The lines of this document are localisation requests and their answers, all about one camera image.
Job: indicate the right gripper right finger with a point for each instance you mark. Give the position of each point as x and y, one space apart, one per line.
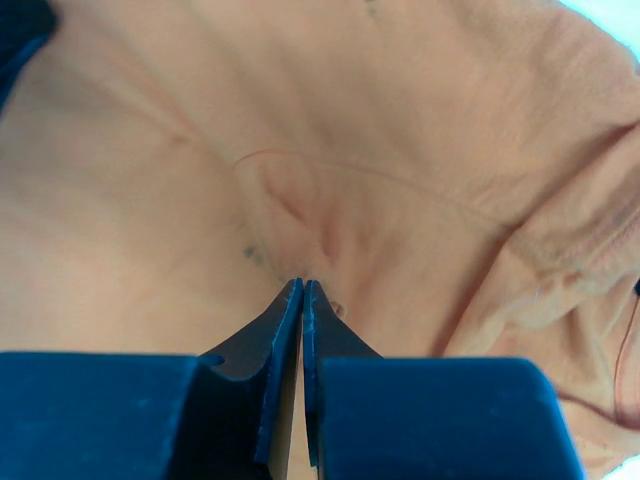
371 417

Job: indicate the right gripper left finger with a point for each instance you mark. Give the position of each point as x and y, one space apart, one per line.
225 414

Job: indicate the orange t shirt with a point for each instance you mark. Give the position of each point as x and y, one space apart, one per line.
462 177

